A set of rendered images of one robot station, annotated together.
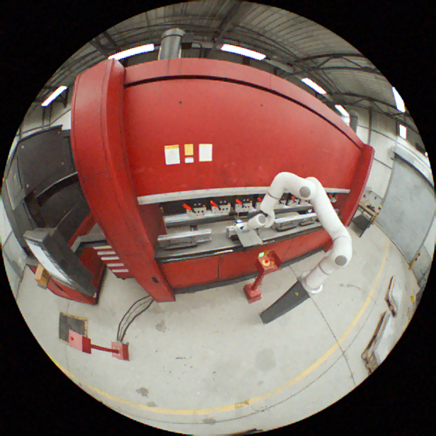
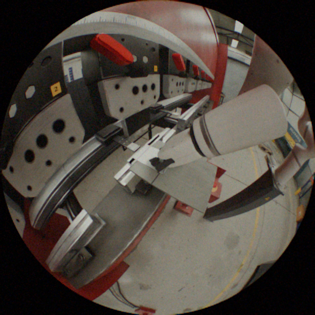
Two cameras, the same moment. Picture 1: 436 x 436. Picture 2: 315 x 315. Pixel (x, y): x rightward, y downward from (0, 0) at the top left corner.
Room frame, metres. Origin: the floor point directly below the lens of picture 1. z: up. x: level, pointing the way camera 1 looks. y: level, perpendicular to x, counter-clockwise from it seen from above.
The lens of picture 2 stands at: (0.75, -0.11, 1.25)
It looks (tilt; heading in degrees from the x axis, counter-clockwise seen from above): 49 degrees down; 319
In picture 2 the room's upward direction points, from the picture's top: straight up
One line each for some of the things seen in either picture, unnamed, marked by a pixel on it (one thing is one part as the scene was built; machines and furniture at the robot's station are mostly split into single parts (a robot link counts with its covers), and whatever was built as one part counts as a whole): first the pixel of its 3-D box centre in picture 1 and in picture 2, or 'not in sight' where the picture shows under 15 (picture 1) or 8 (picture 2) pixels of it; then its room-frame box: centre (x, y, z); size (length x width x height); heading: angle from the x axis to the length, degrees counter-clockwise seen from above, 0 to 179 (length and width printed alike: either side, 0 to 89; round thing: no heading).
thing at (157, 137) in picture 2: not in sight; (147, 149); (0.98, -0.26, 0.98); 0.20 x 0.03 x 0.03; 106
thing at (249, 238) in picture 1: (247, 234); (177, 169); (0.83, -0.27, 1.00); 0.26 x 0.18 x 0.01; 16
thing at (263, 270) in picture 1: (268, 262); (210, 181); (0.70, -0.52, 0.75); 0.20 x 0.16 x 0.18; 107
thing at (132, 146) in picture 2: (235, 214); (116, 137); (1.12, -0.18, 1.01); 0.26 x 0.12 x 0.05; 16
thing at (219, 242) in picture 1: (287, 228); (193, 123); (1.11, -0.87, 0.85); 3.00 x 0.21 x 0.04; 106
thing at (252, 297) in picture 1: (253, 292); (186, 205); (0.67, -0.53, 0.06); 0.25 x 0.20 x 0.12; 17
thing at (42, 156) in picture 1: (49, 230); not in sight; (0.15, 0.84, 1.53); 0.51 x 0.25 x 0.85; 98
